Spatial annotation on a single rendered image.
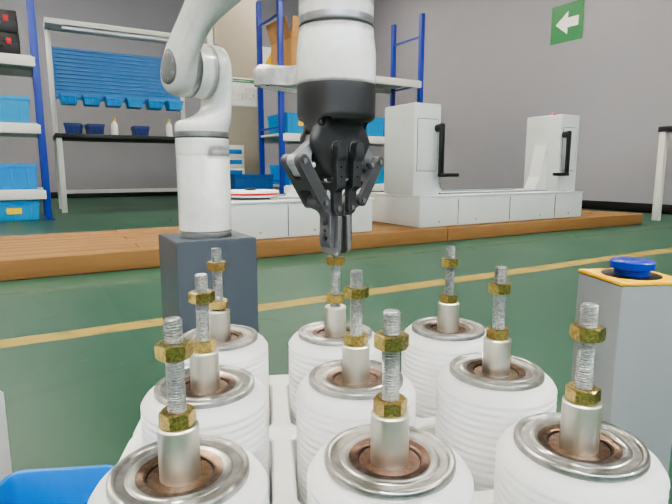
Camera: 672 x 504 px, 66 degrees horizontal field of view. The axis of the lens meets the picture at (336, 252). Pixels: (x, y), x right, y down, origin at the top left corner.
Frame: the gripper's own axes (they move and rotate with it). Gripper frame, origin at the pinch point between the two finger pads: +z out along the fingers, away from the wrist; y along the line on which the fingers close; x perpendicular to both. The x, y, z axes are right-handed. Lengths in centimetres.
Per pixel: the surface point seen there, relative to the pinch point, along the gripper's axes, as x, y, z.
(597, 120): 127, 565, -57
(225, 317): 6.7, -8.8, 8.0
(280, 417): 1.4, -6.6, 17.5
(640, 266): -23.6, 17.2, 2.8
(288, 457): -4.3, -11.0, 17.5
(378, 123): 330, 454, -58
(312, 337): 0.5, -2.9, 10.1
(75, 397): 62, -2, 36
